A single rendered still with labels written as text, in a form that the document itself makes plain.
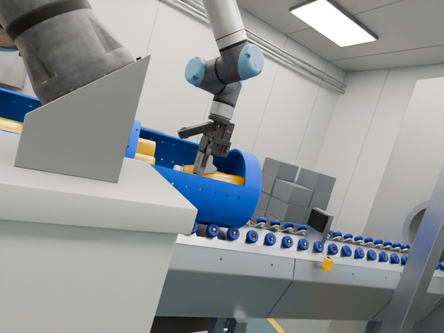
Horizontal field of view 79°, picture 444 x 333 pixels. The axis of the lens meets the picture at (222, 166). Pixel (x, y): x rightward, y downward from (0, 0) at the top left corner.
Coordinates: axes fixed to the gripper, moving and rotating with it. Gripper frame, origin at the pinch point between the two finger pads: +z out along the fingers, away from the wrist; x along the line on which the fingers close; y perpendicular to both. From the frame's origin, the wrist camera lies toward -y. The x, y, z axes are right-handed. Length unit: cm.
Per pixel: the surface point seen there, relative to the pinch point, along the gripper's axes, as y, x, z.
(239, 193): 12.6, -8.8, 0.7
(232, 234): 16.1, -5.9, 15.0
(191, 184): -3.3, -8.9, 1.0
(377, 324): 129, 10, 59
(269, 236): 31.2, -5.1, 14.0
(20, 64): -146, 305, -26
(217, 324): 31, 10, 61
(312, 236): 60, 6, 15
